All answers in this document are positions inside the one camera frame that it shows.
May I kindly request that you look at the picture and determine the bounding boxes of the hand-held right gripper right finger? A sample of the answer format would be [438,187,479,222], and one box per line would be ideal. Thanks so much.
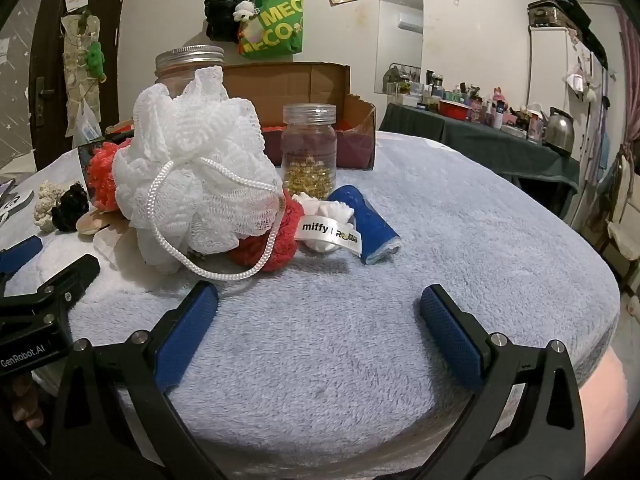
[419,284,586,480]

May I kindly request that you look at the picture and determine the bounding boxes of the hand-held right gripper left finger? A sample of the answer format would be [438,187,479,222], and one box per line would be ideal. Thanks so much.
[50,280,226,480]

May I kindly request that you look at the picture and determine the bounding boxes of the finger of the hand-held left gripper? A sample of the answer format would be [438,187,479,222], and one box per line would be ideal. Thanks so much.
[27,254,102,312]
[0,234,44,293]

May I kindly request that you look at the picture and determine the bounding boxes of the beige round powder puff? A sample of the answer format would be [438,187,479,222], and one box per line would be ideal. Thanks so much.
[77,210,113,236]

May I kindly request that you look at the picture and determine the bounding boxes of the cream scrunchie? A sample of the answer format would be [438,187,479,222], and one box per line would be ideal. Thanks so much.
[33,181,68,233]

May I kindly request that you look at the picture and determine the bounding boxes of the black scrunchie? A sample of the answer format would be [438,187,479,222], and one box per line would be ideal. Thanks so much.
[51,183,91,233]

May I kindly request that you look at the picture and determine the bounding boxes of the coral red foam net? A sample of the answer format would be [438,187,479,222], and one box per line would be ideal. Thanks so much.
[86,141,132,212]

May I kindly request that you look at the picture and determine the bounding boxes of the red plush towel with label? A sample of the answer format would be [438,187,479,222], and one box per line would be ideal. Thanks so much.
[230,190,362,273]

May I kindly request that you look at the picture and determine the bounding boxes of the blue towel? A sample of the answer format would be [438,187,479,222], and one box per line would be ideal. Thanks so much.
[327,185,402,265]

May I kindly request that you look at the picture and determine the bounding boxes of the white mesh bath pouf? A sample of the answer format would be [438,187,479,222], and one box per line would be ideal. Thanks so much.
[112,66,286,281]

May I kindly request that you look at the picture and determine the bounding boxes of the white cloth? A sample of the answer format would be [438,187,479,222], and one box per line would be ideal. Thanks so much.
[292,192,356,253]

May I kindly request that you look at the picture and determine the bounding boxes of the cardboard box red inside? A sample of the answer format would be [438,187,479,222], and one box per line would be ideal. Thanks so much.
[220,62,377,171]

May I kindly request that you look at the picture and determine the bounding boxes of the person's left hand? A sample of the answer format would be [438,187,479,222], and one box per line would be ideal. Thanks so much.
[9,372,47,432]

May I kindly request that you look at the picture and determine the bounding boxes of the black and white small case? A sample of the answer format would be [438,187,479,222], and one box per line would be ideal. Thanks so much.
[0,187,36,226]

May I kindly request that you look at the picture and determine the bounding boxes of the black box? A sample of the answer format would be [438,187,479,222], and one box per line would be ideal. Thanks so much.
[75,140,108,206]

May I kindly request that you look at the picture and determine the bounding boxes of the clear hanging organizer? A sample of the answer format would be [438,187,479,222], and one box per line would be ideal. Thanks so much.
[60,10,108,138]

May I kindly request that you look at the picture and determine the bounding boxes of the table with green cloth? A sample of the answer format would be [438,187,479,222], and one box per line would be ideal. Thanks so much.
[378,102,581,211]

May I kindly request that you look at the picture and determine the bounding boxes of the green cactus plush toy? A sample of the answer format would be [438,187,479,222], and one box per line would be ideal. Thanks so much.
[84,40,107,81]

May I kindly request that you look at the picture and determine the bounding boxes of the small clear jar gold pins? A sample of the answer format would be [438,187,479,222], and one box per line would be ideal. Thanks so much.
[281,104,338,200]

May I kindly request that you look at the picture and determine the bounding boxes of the dark wooden door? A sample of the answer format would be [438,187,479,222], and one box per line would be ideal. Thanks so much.
[29,0,132,173]

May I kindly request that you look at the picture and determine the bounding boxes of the red basin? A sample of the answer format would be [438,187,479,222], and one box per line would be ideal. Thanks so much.
[439,99,473,118]

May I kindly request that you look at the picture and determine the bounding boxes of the steel kettle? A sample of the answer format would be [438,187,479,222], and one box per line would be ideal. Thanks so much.
[542,106,576,157]

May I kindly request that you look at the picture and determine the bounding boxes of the row of bottles and jars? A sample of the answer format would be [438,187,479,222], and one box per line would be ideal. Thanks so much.
[382,62,546,143]

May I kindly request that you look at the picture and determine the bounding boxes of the large glass jar metal lid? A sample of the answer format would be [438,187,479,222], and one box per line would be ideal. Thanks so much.
[154,45,226,98]

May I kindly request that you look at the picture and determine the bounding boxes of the white cabinet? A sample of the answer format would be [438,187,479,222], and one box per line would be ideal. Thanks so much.
[527,25,608,221]

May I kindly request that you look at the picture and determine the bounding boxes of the black bag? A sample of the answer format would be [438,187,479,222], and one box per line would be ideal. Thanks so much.
[204,0,251,43]

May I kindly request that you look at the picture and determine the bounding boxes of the pink curtain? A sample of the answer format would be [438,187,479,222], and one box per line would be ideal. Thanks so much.
[615,5,640,201]

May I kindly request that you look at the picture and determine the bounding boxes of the green tote bag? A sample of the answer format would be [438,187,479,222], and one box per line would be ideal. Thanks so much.
[237,0,305,61]

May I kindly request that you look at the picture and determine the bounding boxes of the wall mirror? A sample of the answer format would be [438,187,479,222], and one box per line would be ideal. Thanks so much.
[375,0,425,96]

